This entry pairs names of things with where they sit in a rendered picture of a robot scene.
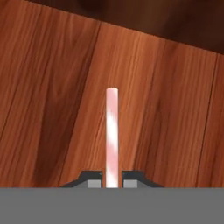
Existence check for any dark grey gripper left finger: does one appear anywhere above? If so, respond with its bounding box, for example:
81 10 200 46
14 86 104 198
59 170 104 189

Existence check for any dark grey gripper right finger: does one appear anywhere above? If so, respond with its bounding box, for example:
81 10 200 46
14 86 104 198
122 170 165 189

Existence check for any pink and white striped straw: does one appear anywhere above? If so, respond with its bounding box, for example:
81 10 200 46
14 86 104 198
105 87 120 189

